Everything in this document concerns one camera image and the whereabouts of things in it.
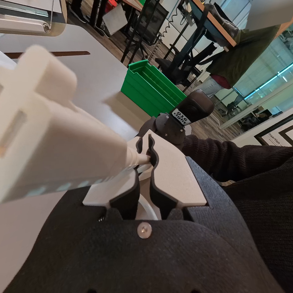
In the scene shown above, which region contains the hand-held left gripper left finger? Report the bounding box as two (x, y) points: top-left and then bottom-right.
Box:
(82, 136), (145, 207)

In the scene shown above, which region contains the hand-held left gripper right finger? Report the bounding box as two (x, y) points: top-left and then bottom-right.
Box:
(148, 134), (209, 207)

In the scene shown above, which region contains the green plastic bin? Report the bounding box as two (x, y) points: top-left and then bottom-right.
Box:
(120, 60), (187, 118)

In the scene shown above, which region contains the white power cord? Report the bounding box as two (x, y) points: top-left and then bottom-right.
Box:
(0, 45), (161, 221)

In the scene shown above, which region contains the grey desk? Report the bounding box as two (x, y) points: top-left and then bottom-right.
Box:
(0, 24), (161, 293)

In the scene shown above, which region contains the person's torso in black sweater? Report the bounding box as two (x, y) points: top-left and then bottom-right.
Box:
(223, 160), (293, 293)

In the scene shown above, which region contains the black framed printed sign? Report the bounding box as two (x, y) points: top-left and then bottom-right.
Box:
(254, 125), (293, 147)

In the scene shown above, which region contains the black mesh office chair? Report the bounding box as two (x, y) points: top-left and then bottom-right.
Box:
(125, 0), (169, 62)

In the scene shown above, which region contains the white leaning panel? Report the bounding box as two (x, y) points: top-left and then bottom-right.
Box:
(103, 4), (128, 35)

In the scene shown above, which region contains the instruction sheet on stand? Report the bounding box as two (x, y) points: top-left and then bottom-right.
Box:
(0, 0), (68, 37)

